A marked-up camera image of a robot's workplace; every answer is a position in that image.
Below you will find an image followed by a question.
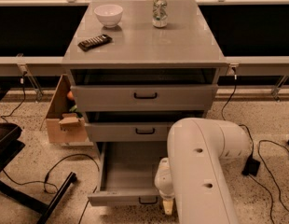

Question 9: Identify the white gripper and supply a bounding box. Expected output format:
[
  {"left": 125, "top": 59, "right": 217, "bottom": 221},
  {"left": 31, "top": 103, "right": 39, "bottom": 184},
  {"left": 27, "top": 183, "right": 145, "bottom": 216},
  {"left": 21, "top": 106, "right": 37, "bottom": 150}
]
[{"left": 154, "top": 158, "right": 174, "bottom": 216}]

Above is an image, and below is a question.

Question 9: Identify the grey bottom drawer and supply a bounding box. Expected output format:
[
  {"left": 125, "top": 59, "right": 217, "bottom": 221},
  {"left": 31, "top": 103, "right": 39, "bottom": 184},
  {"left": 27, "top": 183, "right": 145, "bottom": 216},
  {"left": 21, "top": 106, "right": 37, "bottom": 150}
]
[{"left": 88, "top": 141, "right": 167, "bottom": 206}]

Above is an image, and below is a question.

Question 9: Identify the grey drawer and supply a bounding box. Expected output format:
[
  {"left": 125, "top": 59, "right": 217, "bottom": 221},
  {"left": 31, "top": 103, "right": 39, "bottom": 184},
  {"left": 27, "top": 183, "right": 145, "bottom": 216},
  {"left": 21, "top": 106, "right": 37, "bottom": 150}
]
[
  {"left": 71, "top": 85, "right": 217, "bottom": 111},
  {"left": 85, "top": 122, "right": 173, "bottom": 142},
  {"left": 88, "top": 141, "right": 167, "bottom": 206}
]

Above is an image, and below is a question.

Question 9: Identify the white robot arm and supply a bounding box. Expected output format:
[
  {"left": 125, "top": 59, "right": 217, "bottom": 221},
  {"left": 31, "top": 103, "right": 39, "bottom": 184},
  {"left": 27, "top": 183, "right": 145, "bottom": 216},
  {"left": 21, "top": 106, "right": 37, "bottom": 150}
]
[{"left": 155, "top": 118, "right": 250, "bottom": 224}]

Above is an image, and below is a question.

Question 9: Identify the grey middle drawer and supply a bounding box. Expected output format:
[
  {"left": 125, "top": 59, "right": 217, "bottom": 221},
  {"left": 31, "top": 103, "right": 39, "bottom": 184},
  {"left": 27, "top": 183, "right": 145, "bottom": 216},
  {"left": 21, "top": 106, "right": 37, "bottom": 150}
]
[{"left": 85, "top": 122, "right": 173, "bottom": 142}]

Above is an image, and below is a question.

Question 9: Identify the grey top drawer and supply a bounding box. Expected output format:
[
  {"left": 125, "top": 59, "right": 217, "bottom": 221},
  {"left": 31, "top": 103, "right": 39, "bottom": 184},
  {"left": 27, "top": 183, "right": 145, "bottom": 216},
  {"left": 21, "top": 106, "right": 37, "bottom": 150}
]
[{"left": 71, "top": 85, "right": 217, "bottom": 111}]

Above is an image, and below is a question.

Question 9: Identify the grey drawer cabinet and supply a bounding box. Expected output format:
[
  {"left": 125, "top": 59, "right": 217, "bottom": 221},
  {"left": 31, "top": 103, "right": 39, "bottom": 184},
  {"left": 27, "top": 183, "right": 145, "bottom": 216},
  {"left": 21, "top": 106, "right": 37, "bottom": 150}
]
[{"left": 62, "top": 0, "right": 229, "bottom": 168}]

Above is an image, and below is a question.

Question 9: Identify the black power adapter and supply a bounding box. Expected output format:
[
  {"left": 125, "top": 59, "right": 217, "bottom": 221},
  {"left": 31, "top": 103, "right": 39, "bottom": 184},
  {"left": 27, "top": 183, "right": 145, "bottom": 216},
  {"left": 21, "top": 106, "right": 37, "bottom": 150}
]
[{"left": 241, "top": 155, "right": 260, "bottom": 176}]

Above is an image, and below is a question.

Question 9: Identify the cardboard box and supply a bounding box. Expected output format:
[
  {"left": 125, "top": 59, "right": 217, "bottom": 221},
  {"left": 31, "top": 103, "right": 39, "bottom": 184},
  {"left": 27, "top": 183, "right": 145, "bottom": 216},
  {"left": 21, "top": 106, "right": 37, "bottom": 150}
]
[{"left": 46, "top": 75, "right": 88, "bottom": 144}]

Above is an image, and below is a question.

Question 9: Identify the orange ball in box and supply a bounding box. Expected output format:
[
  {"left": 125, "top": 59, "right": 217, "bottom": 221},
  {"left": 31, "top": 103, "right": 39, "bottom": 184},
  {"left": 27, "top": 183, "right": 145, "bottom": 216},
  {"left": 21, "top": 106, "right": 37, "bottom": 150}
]
[{"left": 66, "top": 91, "right": 75, "bottom": 101}]

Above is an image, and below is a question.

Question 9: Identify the black chair base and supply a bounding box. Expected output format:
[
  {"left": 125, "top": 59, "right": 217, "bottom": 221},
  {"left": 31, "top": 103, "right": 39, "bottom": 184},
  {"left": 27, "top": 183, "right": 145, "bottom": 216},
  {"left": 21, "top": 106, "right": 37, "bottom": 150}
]
[{"left": 0, "top": 91, "right": 76, "bottom": 224}]

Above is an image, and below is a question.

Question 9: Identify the black snack bar packet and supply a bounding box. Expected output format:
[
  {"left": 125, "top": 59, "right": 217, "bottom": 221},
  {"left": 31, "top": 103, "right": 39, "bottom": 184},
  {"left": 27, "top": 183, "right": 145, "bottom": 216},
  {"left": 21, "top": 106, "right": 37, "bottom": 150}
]
[{"left": 78, "top": 35, "right": 112, "bottom": 51}]

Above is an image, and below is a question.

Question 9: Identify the crushed soda can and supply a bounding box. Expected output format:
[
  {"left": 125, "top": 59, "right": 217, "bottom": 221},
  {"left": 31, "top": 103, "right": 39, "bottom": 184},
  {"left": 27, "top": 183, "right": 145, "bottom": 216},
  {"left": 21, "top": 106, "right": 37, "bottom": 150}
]
[{"left": 152, "top": 0, "right": 168, "bottom": 28}]

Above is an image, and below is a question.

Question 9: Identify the white bowl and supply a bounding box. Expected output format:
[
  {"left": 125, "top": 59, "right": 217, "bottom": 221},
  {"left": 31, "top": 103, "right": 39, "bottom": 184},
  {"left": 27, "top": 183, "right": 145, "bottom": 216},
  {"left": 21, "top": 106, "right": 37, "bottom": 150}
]
[{"left": 94, "top": 5, "right": 123, "bottom": 28}]

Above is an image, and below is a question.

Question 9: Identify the black looping cable right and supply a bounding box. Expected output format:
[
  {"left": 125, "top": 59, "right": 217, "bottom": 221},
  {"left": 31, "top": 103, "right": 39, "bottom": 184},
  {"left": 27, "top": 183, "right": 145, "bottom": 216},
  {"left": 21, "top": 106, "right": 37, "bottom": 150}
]
[{"left": 247, "top": 139, "right": 289, "bottom": 224}]

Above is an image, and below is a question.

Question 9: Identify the black wall cable right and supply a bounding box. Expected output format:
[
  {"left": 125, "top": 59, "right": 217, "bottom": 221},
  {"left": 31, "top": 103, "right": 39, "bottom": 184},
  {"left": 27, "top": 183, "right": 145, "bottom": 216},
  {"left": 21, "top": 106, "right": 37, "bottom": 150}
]
[{"left": 220, "top": 66, "right": 255, "bottom": 158}]

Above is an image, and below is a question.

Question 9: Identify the black wall cable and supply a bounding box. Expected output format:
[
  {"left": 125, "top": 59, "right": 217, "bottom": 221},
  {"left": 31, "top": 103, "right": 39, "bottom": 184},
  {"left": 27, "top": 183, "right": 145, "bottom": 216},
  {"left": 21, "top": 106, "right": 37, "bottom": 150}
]
[
  {"left": 0, "top": 70, "right": 29, "bottom": 123},
  {"left": 220, "top": 66, "right": 255, "bottom": 158}
]

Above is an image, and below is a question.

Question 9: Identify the black wall cable left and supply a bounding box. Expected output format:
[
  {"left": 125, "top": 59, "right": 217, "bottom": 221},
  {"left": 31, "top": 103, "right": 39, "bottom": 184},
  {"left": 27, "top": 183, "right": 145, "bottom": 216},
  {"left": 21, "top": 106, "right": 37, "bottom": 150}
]
[{"left": 0, "top": 70, "right": 29, "bottom": 123}]

